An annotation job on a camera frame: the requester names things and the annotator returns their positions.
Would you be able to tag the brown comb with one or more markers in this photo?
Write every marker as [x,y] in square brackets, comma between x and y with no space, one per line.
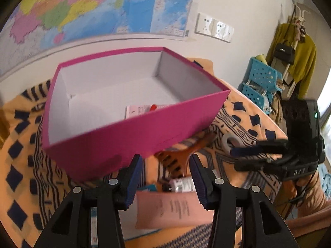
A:
[181,157]

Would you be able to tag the light blue cloth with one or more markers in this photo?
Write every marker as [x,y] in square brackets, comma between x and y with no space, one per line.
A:
[325,175]

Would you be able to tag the white bottle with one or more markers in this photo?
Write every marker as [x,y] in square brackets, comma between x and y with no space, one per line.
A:
[182,184]

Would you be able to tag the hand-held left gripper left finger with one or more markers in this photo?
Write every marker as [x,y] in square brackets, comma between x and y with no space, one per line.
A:
[134,186]

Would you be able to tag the pink paper packet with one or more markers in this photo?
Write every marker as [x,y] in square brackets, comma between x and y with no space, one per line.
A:
[170,209]

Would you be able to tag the grey tape roll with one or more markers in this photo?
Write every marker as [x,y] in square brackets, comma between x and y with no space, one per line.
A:
[227,140]

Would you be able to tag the black handbag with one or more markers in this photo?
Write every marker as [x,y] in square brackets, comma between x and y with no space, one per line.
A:
[284,53]

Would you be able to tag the pink cardboard box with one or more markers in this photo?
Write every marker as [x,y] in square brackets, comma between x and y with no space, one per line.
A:
[144,139]

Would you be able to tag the colourful wall map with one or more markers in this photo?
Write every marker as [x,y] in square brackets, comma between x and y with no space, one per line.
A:
[77,10]

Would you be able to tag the white packet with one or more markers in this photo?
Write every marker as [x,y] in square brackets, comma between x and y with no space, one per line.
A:
[129,224]

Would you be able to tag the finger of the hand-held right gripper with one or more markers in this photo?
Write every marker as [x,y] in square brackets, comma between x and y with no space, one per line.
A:
[258,148]
[258,164]

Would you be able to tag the yellow coat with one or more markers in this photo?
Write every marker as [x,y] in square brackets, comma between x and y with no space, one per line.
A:
[305,56]

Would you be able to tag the person's right forearm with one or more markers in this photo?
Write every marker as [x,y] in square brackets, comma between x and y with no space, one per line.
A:
[315,204]

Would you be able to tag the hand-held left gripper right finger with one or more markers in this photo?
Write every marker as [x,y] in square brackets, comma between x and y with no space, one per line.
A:
[200,183]

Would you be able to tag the white coat rack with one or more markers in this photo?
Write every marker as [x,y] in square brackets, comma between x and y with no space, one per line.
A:
[300,15]

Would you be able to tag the orange patterned blanket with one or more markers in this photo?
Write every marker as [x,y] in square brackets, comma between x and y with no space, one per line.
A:
[25,134]

